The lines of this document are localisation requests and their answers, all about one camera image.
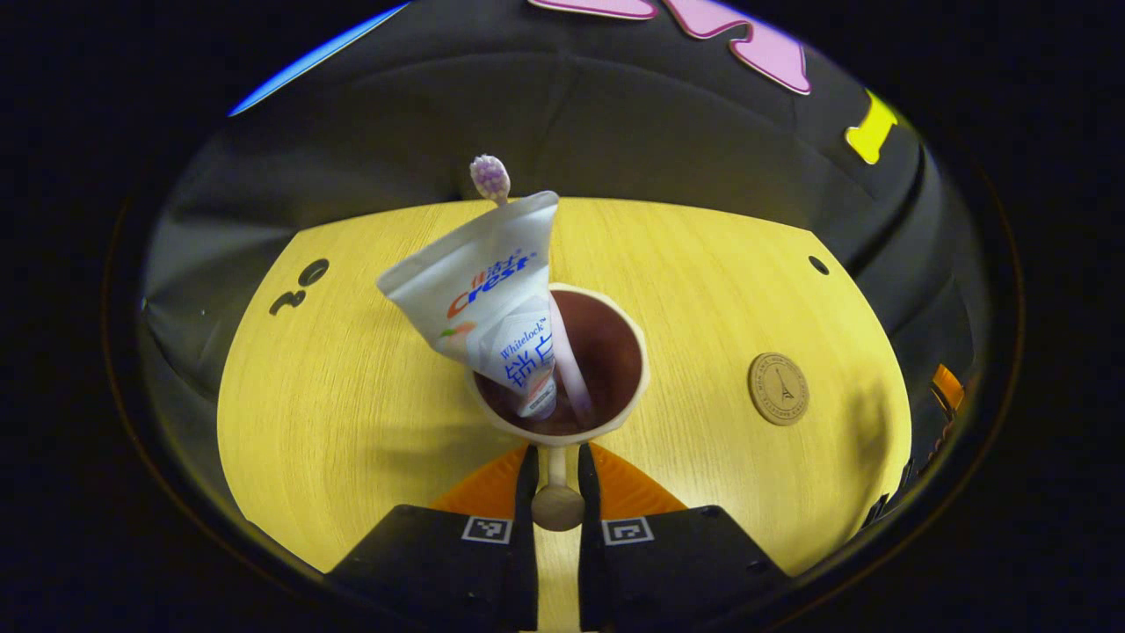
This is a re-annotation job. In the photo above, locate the wooden desktop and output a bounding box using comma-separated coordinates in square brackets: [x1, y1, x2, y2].
[216, 197, 913, 633]

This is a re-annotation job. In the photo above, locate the beige cup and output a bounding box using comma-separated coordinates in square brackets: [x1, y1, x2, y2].
[464, 283, 651, 533]

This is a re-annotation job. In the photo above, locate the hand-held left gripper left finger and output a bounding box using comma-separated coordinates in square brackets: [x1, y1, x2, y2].
[325, 444, 540, 633]

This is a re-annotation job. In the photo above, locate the black backdrop cloth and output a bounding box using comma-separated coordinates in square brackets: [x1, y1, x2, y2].
[141, 0, 994, 528]

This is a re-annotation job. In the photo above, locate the round cork coaster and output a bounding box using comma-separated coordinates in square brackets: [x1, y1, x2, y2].
[748, 353, 810, 427]

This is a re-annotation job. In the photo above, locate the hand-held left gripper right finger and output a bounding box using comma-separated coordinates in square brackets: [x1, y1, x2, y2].
[577, 442, 792, 633]

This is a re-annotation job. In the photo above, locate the white toothpaste tube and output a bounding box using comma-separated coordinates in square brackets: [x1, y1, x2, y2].
[376, 191, 561, 420]

